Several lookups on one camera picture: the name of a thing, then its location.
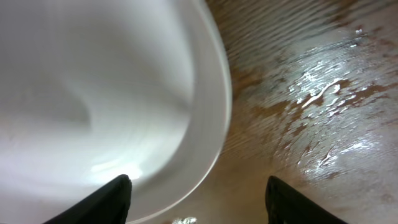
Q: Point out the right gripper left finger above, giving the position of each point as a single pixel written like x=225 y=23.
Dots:
x=108 y=205

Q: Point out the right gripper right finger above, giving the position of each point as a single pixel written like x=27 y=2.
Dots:
x=285 y=205

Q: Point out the white plate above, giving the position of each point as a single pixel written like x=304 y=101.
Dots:
x=94 y=89

